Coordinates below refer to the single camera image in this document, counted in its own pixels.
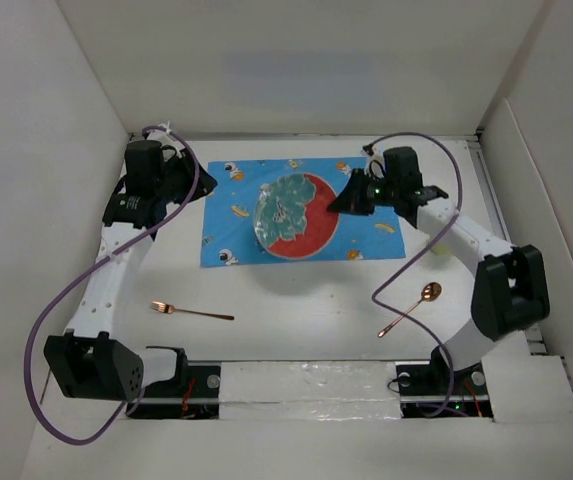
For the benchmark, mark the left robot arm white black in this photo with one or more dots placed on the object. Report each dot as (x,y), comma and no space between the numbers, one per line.
(89,360)

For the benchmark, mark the copper fork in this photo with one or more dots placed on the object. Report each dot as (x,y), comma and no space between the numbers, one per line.
(165,308)

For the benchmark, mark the blue space print cloth placemat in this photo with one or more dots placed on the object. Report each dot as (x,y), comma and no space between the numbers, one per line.
(228,236)

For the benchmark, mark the red and teal plate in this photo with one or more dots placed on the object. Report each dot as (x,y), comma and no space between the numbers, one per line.
(291,220)

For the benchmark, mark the copper spoon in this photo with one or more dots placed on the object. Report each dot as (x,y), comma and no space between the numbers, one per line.
(429,293)

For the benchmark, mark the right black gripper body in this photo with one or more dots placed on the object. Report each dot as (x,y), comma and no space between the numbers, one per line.
(368,192)

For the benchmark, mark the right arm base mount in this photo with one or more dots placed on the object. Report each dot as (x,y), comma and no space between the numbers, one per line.
(431,389)

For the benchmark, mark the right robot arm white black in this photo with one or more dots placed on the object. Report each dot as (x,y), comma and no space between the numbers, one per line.
(510,290)

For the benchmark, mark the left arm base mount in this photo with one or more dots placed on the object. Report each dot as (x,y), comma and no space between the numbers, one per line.
(194,398)

